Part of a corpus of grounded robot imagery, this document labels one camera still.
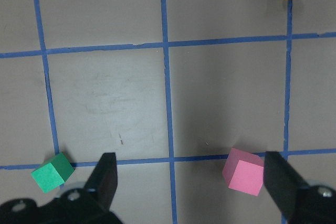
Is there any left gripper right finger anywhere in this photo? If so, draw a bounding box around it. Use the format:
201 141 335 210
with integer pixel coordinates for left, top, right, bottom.
263 152 310 221

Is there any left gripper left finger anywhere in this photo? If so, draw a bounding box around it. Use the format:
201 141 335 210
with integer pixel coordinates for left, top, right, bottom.
84 153 117 210

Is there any pink cube centre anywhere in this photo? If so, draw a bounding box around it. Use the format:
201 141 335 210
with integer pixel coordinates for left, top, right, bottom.
222 148 264 196

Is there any green cube near left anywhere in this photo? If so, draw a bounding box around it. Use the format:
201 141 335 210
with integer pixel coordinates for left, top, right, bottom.
31 153 74 193

